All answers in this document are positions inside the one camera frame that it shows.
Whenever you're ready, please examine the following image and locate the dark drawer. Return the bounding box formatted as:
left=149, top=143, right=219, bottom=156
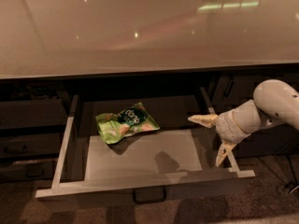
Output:
left=36, top=88, right=255, bottom=212
left=0, top=99, right=67, bottom=130
left=0, top=133, right=61, bottom=158
left=0, top=159, right=57, bottom=183

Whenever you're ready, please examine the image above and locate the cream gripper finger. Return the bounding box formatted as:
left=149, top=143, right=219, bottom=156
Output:
left=215, top=141, right=236, bottom=167
left=188, top=114, right=218, bottom=128

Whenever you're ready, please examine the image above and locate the black cable on floor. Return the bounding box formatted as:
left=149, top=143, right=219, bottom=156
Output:
left=282, top=154, right=299, bottom=195

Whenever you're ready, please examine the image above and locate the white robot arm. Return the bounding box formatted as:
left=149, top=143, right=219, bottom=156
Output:
left=188, top=79, right=299, bottom=167

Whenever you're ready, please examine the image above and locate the green snack bag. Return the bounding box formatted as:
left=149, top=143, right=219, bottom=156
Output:
left=95, top=102, right=160, bottom=145

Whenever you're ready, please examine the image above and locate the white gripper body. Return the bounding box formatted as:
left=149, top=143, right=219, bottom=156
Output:
left=216, top=110, right=249, bottom=144

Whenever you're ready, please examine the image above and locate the dark cabinet door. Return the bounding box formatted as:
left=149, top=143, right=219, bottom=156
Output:
left=212, top=74, right=299, bottom=158

